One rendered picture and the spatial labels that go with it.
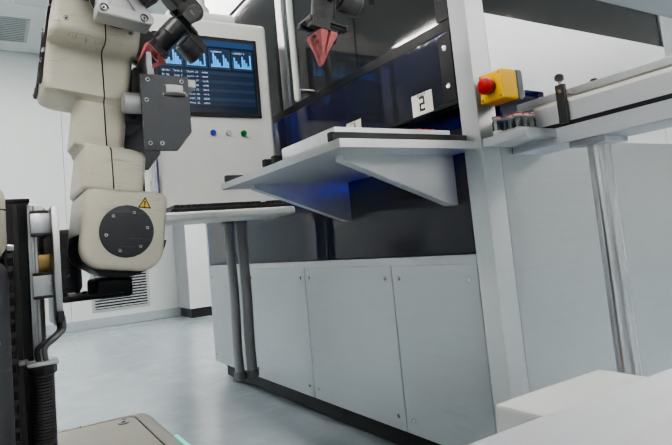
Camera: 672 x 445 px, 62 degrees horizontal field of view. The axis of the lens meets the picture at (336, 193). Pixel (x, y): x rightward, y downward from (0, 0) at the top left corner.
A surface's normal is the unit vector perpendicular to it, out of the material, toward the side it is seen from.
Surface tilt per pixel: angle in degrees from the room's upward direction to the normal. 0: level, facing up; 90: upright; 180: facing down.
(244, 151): 90
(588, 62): 90
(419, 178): 90
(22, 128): 90
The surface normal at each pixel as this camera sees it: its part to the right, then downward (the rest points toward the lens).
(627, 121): -0.85, 0.04
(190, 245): 0.52, -0.12
